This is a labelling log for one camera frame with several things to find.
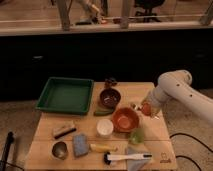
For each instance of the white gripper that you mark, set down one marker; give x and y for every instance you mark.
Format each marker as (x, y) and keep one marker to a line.
(156, 98)

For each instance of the orange red apple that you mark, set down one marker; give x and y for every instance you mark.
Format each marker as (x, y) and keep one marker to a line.
(146, 109)

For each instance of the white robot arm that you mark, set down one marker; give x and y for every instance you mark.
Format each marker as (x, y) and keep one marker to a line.
(177, 85)

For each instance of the white paper cup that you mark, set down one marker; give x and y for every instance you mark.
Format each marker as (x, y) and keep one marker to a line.
(104, 127)

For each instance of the metal cup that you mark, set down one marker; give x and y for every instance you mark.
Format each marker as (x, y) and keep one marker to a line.
(60, 150)

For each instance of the orange bowl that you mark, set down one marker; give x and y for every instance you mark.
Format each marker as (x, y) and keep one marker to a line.
(125, 120)

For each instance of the green round fruit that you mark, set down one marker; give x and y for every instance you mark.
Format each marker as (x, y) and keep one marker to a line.
(137, 136)

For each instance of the dark brown bowl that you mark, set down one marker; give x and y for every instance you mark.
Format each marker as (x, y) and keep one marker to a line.
(110, 98)

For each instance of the green cucumber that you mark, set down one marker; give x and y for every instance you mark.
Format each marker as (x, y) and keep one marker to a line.
(103, 113)

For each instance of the grey cloth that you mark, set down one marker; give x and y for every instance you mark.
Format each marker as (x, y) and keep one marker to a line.
(136, 165)

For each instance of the yellow banana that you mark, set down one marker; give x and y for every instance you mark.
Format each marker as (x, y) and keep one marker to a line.
(102, 148)

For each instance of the green plastic tray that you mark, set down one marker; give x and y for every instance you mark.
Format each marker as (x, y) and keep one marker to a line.
(66, 95)

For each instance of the blue sponge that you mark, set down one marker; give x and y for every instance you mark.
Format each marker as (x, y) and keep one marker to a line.
(80, 145)

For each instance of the wooden block eraser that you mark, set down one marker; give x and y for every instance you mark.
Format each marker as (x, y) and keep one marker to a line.
(64, 129)

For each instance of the black office chair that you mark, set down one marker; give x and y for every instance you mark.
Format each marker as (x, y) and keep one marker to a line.
(148, 6)

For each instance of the black pole stand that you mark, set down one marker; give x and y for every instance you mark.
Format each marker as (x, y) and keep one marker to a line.
(6, 149)

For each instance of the white handled black brush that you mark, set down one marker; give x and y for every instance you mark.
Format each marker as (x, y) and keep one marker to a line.
(108, 157)

